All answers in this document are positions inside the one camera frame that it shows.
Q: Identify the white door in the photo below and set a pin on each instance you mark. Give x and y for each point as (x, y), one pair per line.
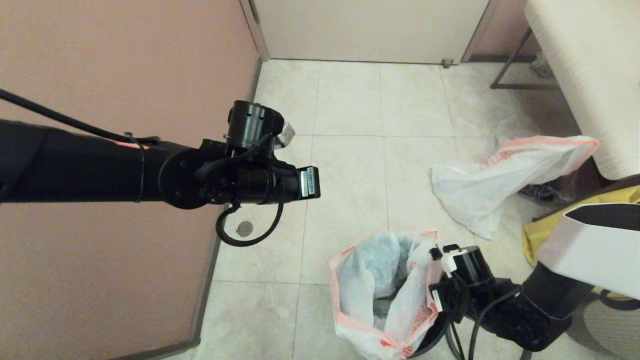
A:
(370, 30)

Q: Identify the yellow fabric bag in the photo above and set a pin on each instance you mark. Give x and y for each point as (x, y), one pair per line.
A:
(542, 235)

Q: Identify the dark grey baseboard strip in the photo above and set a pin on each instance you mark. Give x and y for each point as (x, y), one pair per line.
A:
(205, 300)

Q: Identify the white bag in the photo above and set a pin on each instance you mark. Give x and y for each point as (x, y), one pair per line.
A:
(480, 195)

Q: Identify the small round metal floor disc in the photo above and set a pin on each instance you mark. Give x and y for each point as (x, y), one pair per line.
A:
(244, 228)

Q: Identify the small metal door stop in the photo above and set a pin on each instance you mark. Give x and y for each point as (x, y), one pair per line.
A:
(447, 63)

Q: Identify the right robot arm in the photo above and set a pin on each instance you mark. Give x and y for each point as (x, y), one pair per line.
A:
(590, 250)

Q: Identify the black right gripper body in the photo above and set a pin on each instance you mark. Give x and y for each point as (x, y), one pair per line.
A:
(450, 300)

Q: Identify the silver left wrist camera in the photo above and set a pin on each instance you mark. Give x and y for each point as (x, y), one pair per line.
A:
(286, 135)

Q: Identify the clear bag with dark contents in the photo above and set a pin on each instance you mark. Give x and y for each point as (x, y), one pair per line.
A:
(540, 192)

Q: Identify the dark metal table frame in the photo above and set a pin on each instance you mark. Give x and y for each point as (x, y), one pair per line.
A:
(524, 86)

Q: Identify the grey door frame post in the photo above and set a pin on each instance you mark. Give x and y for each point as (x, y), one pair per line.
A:
(255, 30)
(480, 30)

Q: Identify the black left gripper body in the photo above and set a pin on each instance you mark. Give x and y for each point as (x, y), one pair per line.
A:
(270, 185)

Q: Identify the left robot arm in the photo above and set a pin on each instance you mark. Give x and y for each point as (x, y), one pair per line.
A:
(75, 165)

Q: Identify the black round trash bin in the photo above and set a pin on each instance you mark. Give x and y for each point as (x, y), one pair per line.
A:
(430, 335)

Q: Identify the small clear plastic wrapper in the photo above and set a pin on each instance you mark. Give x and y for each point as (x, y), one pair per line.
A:
(541, 65)

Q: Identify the white plastic bag liner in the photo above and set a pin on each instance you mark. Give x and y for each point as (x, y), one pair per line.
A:
(360, 280)

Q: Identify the grey ribbed round pad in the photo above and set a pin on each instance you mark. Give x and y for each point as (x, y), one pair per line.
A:
(610, 335)

